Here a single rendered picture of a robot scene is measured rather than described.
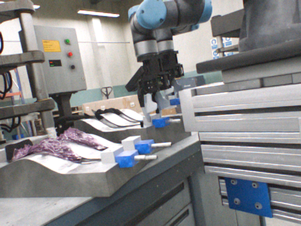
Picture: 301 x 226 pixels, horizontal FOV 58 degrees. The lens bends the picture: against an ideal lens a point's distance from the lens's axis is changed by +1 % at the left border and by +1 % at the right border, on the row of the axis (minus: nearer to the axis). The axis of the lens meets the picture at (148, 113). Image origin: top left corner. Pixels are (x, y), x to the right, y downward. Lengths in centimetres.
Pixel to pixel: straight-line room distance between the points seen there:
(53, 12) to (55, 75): 734
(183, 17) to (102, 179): 49
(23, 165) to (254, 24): 58
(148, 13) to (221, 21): 435
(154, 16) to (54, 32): 108
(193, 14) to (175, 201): 60
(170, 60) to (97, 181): 71
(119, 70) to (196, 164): 896
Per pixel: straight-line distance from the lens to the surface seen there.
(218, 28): 509
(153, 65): 85
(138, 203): 80
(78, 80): 177
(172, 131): 95
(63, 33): 179
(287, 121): 47
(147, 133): 85
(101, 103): 521
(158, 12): 76
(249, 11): 50
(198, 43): 839
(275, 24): 47
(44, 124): 149
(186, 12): 81
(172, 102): 117
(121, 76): 991
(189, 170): 101
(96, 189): 60
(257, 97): 48
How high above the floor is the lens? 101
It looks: 5 degrees down
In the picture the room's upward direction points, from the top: 10 degrees counter-clockwise
